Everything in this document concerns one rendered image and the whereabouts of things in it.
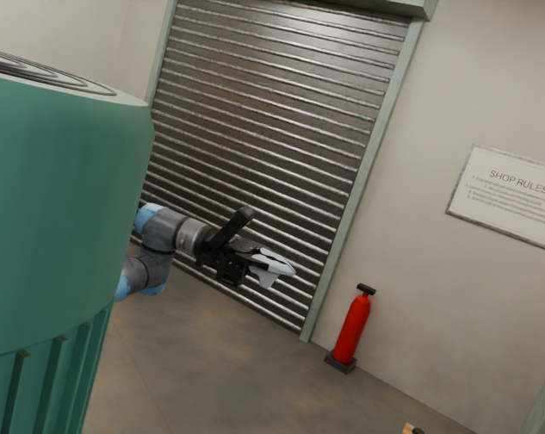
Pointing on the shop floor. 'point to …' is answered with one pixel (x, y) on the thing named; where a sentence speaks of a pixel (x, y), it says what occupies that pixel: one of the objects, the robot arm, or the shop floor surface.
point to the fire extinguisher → (350, 331)
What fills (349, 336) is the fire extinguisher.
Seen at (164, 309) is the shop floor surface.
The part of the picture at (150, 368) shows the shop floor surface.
